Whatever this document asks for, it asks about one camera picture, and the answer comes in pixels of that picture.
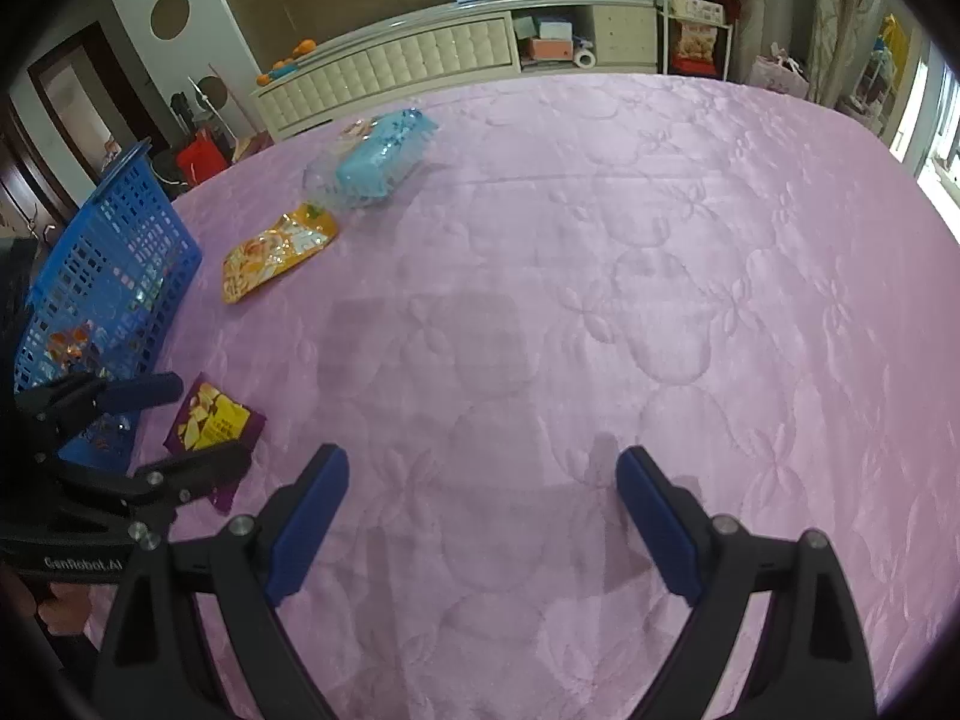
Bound blue plastic basket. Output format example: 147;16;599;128
13;136;205;475

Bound pink gift bag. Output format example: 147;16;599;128
747;43;809;99

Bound pink quilted table cover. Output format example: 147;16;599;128
161;75;958;718

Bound orange cartoon snack bar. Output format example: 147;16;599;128
46;320;101;376

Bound light blue wafer pack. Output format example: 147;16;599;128
301;107;439;211

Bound purple yellow chip packet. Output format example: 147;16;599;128
161;370;269;517

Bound red bag on floor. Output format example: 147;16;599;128
176;128;229;187

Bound orange yellow chip bag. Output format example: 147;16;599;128
221;203;338;304

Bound cream tv cabinet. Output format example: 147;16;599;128
252;0;661;142

